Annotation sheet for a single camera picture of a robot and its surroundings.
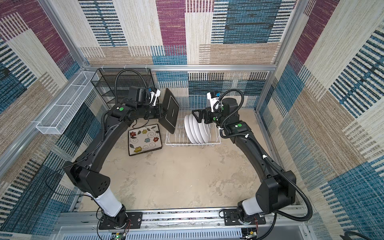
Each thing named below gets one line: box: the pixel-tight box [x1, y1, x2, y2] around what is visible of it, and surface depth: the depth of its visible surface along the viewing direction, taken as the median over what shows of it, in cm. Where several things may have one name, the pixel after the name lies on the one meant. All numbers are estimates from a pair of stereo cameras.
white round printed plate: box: [184, 114, 196, 144], surface depth 91 cm
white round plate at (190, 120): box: [188, 114, 200, 144], surface depth 91 cm
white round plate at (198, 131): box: [192, 115, 206, 144], surface depth 91 cm
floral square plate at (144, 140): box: [128, 124, 163, 156], surface depth 102 cm
